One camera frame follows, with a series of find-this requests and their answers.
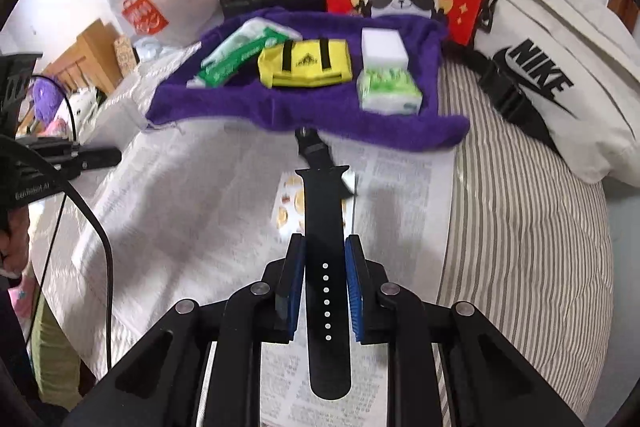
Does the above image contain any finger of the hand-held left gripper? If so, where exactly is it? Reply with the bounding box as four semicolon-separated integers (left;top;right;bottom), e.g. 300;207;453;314
52;139;122;180

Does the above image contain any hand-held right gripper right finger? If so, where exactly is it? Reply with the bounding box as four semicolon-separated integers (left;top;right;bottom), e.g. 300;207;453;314
344;234;586;427

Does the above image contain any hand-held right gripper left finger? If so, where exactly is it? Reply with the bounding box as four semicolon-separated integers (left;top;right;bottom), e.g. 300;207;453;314
60;234;307;427

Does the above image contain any black watch strap with holes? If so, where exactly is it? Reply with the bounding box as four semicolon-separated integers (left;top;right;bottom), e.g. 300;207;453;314
295;164;353;400

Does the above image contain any green wet wipes packet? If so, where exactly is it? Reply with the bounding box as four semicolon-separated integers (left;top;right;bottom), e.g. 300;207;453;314
187;27;291;88

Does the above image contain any green tissue pack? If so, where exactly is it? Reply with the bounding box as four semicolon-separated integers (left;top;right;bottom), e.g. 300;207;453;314
356;67;422;114

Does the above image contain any yellow small bag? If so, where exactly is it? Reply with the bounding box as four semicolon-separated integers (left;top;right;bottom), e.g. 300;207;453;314
257;39;355;88

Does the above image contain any person's left hand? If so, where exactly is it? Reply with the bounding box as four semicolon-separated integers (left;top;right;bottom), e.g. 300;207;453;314
0;208;32;279

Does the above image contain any purple plush toy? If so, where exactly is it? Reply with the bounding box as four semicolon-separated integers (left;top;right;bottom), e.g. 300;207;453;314
30;77;68;118

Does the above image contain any fruit print sachet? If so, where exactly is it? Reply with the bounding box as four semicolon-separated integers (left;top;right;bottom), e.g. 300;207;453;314
272;172;357;233

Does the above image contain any patterned small box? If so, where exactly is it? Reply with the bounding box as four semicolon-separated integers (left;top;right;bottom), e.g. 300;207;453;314
114;36;138;78

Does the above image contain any wooden furniture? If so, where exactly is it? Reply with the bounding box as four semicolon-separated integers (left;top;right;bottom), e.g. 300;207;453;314
42;19;121;95

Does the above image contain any newspaper sheet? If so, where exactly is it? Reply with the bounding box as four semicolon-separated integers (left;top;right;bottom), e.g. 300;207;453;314
107;129;453;427

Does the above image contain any purple towel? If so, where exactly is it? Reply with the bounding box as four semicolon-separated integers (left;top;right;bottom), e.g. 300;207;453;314
145;7;471;152

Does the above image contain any white sponge block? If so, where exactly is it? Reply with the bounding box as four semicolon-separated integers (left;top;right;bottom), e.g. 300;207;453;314
361;28;408;70

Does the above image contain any beige waist bag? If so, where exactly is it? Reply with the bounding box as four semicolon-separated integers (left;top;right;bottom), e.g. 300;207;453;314
472;0;640;185

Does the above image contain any thin black cable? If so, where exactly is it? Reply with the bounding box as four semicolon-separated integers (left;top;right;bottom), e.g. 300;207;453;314
25;74;80;343

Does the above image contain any thick black cable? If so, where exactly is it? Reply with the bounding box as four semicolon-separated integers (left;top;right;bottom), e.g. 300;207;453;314
0;134;115;383

